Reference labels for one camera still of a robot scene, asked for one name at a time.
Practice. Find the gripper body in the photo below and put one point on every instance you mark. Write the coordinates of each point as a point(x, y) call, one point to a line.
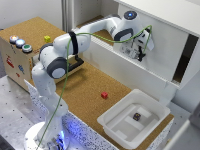
point(136, 42)

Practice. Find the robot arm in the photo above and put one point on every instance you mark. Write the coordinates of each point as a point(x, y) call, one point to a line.
point(45, 83)

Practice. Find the white sliding door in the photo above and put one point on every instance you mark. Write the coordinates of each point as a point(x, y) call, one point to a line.
point(166, 50)

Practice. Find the white cabinet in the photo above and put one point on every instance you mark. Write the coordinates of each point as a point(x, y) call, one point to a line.
point(110, 63)

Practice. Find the pink block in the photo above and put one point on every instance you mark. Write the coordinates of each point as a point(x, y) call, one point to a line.
point(104, 95)

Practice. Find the purple block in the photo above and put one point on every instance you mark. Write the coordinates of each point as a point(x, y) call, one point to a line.
point(137, 116)

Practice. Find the white plastic box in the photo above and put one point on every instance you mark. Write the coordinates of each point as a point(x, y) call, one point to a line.
point(115, 121)

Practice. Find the yellow block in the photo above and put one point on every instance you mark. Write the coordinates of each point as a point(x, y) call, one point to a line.
point(47, 38)

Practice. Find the wooden drawer box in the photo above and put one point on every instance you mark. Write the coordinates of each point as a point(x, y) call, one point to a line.
point(30, 28)

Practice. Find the green button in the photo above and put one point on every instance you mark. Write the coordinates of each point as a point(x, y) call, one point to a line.
point(27, 48)

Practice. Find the blue button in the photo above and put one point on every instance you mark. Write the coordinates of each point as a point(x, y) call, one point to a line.
point(20, 42)

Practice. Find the red button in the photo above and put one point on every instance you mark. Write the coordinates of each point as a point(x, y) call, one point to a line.
point(14, 39)

